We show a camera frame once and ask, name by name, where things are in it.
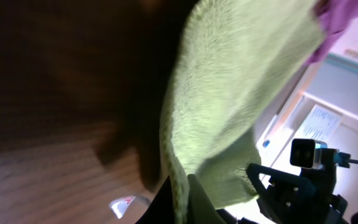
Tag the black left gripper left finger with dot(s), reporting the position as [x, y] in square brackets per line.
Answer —
[160, 211]

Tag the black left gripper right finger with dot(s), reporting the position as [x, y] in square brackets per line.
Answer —
[200, 209]

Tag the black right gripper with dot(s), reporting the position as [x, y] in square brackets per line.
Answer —
[298, 199]

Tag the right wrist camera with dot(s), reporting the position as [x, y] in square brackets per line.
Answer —
[313, 154]

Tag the green microfiber cloth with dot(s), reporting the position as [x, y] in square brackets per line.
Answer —
[234, 57]

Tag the crumpled purple cloth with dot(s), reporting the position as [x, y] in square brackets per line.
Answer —
[335, 16]

